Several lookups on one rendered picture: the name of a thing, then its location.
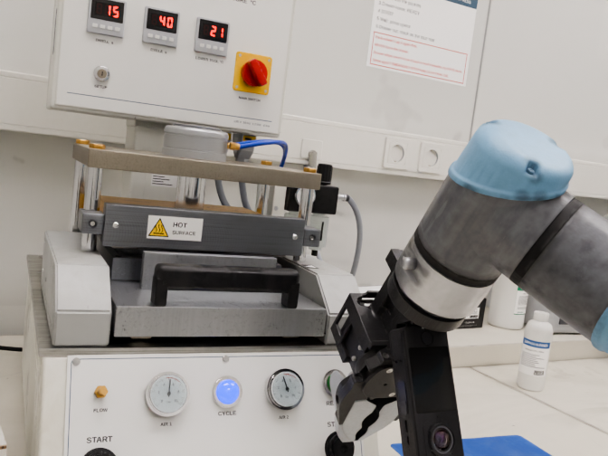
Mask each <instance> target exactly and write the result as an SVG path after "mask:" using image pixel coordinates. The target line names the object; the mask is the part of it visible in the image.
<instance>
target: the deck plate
mask: <svg viewBox="0 0 608 456"><path fill-rule="evenodd" d="M26 260H27V267H28V275H29V282H30V290H31V297H32V304H33V318H34V325H35V333H36V340H37V347H38V355H39V356H71V355H135V354H200V353H263V352H328V351H337V345H326V344H324V343H323V342H322V341H320V340H319V339H317V338H316V337H299V338H281V337H151V338H130V337H114V336H113V334H112V332H111V331H110V333H109V344H108V345H107V346H106V347H55V346H54V345H53V344H52V340H51V334H50V329H49V325H48V320H47V315H46V310H45V306H44V301H43V292H42V287H41V277H42V266H43V256H42V255H33V254H27V257H26Z"/></svg>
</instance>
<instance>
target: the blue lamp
mask: <svg viewBox="0 0 608 456"><path fill-rule="evenodd" d="M239 392H240V391H239V386H238V385H237V384H236V383H235V382H234V381H233V380H230V379H226V380H223V381H222V382H221V383H220V384H219V385H218V386H217V388H216V395H217V397H218V399H219V400H220V401H221V402H222V403H223V404H232V403H233V402H235V401H236V400H237V398H238V396H239Z"/></svg>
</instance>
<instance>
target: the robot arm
mask: <svg viewBox="0 0 608 456"><path fill-rule="evenodd" d="M573 173H574V165H573V162H572V160H571V158H570V156H569V155H568V154H567V153H566V151H565V150H563V149H562V148H560V147H558V146H557V145H556V142H555V141H554V140H553V139H552V138H551V137H549V136H548V135H546V134H545V133H543V132H541V131H539V130H537V129H536V128H532V127H530V126H529V125H526V124H523V123H520V122H517V121H514V120H508V119H496V120H492V121H490V122H488V121H487V122H486V123H483V124H482V125H480V127H479V128H478V129H477V130H476V132H475V133H474V135H473V136H472V138H471V139H470V141H469V143H468V144H467V146H466V147H465V148H464V149H463V151H462V152H461V154H460V156H459V157H458V159H457V160H455V161H454V162H452V163H451V165H450V167H449V169H448V175H447V176H446V178H445V180H444V181H443V183H442V186H441V187H440V189H439V191H438V192H437V194H436V196H435V197H434V198H433V200H432V202H431V204H430V206H429V207H428V209H427V211H426V213H425V214H424V216H423V218H422V220H421V221H420V223H419V225H418V227H417V228H416V230H415V232H414V233H413V236H412V237H411V239H410V241H409V242H408V243H407V245H406V246H405V248H404V250H399V249H391V250H390V252H389V253H388V254H387V256H386V258H385V261H386V263H387V265H388V267H389V269H390V273H389V275H388V276H387V278H386V280H385V282H384V284H383V286H382V287H381V289H380V290H368V291H367V292H365V293H349V295H348V296H347V299H346V301H345V303H344V305H343V306H342V308H341V310H340V311H339V313H338V314H337V317H336V319H335V321H334V323H333V324H332V326H331V328H330V329H331V332H332V334H333V337H334V339H335V341H336V344H337V351H338V353H339V355H340V358H341V360H342V363H349V364H350V366H351V369H352V371H351V372H350V373H349V374H348V376H347V377H346V378H344V377H343V376H342V375H341V374H340V373H339V372H338V371H334V372H333V373H332V375H331V377H330V389H331V393H332V397H333V402H334V406H335V410H336V412H335V428H336V432H337V436H338V438H339V439H340V441H342V442H359V441H362V440H364V439H365V438H366V437H368V436H370V435H372V434H374V433H376V432H378V431H380V430H382V429H384V428H385V427H386V426H387V425H388V424H390V423H391V422H392V421H397V420H398V419H399V423H400V432H401V439H402V447H403V455H404V456H464V450H463V444H462V438H461V426H460V419H459V413H458V406H457V400H456V394H455V387H454V381H453V374H452V368H451V356H450V349H449V343H448V337H447V332H449V331H453V330H454V329H456V328H458V327H459V326H460V325H461V323H462V322H463V320H464V319H465V318H466V317H468V316H469V315H470V314H472V313H473V312H474V311H475V309H476V308H477V307H478V306H479V304H480V303H481V302H482V300H483V299H484V298H485V296H486V295H487V294H488V292H489V291H490V289H491V288H492V287H493V285H494V284H495V283H496V281H497V279H498V278H499V276H500V275H501V273H502V274H503V275H504V276H506V277H507V278H508V279H509V280H511V281H512V282H513V283H515V284H516V285H517V286H518V287H520V288H521V289H522V290H523V291H525V292H526V293H527V294H528V295H530V296H531V297H532V298H534V299H535V300H536V301H538V302H539V303H540V304H542V305H543V306H544V307H546V308H547V309H549V310H550V311H551V312H553V313H554V314H555V315H557V316H558V317H559V318H561V319H562V320H563V321H564V322H565V323H567V324H568V325H569V326H571V327H572V328H573V329H575V330H576V331H577V332H579V333H580V334H581V335H583V336H584V337H586V338H587V339H588V340H590V341H591V342H592V345H593V346H594V347H595V348H596V349H597V350H599V351H602V352H606V353H607V354H608V214H607V215H605V216H604V217H602V216H601V215H599V214H598V213H596V212H595V211H593V210H592V209H590V208H589V207H587V206H586V205H584V204H583V203H581V202H580V201H578V200H577V199H575V197H574V196H573V195H571V194H569V193H568V192H566V190H567V189H568V186H569V181H570V180H571V178H572V176H573ZM362 298H364V299H362ZM346 309H347V312H348V314H349V316H348V317H347V320H346V322H345V323H344V325H343V327H342V328H341V329H340V328H339V325H338V323H339V321H340V319H341V318H342V316H343V315H344V313H345V311H346Z"/></svg>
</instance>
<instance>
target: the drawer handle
mask: <svg viewBox="0 0 608 456"><path fill-rule="evenodd" d="M168 290H196V291H230V292H265V293H282V294H281V304H282V305H283V306H285V307H286V308H288V309H295V308H296V307H297V306H298V298H299V273H298V271H296V270H294V269H287V268H266V267H245V266H224V265H203V264H183V263H163V262H161V263H158V264H157V265H156V267H155V271H154V275H153V281H152V290H151V302H152V303H153V304H154V306H165V305H166V299H167V291H168Z"/></svg>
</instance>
